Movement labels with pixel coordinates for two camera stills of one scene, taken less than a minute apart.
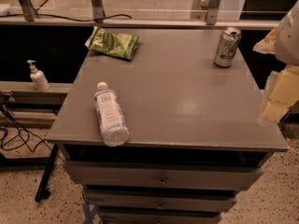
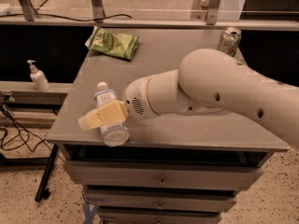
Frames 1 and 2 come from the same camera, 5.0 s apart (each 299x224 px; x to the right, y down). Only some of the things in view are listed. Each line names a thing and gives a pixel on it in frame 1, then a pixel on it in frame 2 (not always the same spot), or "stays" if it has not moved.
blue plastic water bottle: (113, 126) stays
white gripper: (289, 37) -> (135, 97)
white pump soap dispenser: (38, 77) stays
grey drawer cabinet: (196, 136) stays
